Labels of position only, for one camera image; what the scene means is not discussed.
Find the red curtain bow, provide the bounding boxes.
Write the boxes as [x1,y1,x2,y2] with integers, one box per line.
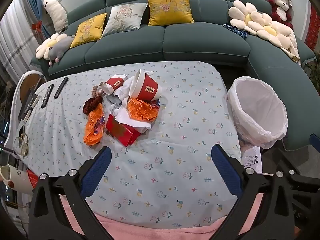
[31,21,43,34]

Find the red wall hanging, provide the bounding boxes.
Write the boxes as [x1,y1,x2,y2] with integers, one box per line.
[304,5,318,51]

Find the red monkey plush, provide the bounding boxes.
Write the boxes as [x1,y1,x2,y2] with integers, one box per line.
[268,0,294,30]

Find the grey floral pillow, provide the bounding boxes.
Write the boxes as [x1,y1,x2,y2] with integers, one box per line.
[101,2,148,37]

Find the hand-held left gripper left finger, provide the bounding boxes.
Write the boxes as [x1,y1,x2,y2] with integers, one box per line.
[28,146,113,240]

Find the dark red scrunchie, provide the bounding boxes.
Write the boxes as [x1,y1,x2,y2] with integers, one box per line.
[83,96,103,115]

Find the white mug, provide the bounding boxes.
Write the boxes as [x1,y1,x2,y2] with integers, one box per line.
[0,164,34,194]

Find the trash bin with white bag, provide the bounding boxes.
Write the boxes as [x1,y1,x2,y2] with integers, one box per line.
[226,76,288,150]

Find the large red paper cup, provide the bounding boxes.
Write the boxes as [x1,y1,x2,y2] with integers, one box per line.
[129,69,163,102]

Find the white tissue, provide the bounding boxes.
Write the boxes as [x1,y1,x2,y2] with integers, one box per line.
[114,104,153,133]
[114,71,154,105]

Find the large white flower cushion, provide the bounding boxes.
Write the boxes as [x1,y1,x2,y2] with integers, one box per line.
[255,19,294,49]
[228,0,272,37]

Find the red gift box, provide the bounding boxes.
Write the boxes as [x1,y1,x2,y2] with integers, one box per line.
[105,114,142,147]

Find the white sheer curtain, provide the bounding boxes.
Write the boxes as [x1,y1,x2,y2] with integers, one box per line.
[0,0,37,80]

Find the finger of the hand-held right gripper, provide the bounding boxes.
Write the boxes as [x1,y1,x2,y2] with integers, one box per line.
[287,169,320,205]
[309,133,320,154]

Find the wide orange plastic wrapper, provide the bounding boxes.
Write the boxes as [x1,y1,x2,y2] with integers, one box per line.
[127,97,160,122]

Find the blue curtain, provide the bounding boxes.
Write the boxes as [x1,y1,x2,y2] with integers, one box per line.
[22,0,52,39]

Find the floral light blue tablecloth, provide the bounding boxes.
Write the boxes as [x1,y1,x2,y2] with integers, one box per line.
[17,60,244,230]

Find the grey plush toy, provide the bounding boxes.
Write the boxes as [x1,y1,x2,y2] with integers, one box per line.
[47,35,75,67]

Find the slim black remote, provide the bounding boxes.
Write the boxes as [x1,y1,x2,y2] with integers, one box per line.
[54,77,69,98]

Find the grey wrapper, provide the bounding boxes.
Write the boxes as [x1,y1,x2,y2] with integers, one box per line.
[106,95,127,114]

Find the small white flower cushion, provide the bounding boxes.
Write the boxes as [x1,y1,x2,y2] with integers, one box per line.
[35,33,68,60]

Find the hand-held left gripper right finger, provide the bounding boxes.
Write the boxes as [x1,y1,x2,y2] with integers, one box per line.
[211,144,297,240]

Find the blue patterned cloth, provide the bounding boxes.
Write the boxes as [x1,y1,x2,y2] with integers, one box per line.
[222,23,248,39]

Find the small yellow embroidered pillow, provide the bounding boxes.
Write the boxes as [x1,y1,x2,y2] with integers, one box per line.
[69,12,108,49]

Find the gold rimmed glasses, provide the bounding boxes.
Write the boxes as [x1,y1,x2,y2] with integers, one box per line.
[13,132,30,157]

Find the small red paper cup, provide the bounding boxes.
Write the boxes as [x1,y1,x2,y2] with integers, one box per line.
[101,74,128,95]

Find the large yellow embroidered pillow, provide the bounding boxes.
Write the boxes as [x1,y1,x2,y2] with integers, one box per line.
[147,0,195,27]

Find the dark green sofa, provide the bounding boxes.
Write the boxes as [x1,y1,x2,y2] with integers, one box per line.
[30,0,318,152]

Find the green plant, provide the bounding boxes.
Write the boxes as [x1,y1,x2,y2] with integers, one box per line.
[303,59,320,90]

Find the long orange plastic wrapper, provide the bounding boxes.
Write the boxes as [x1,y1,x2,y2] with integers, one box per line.
[83,104,105,145]

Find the beige scrunchie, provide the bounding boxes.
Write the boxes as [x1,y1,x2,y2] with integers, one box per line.
[91,84,107,98]

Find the white panda plush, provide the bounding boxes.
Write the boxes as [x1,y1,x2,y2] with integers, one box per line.
[41,0,69,33]

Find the black remote with buttons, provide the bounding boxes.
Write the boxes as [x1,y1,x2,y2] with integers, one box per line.
[41,84,54,109]

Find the small red packet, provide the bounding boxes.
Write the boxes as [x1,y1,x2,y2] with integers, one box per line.
[26,169,40,188]

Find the white paper receipt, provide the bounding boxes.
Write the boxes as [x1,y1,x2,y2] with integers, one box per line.
[241,147,263,174]

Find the black notebook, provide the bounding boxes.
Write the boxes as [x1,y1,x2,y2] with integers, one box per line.
[18,94,41,121]

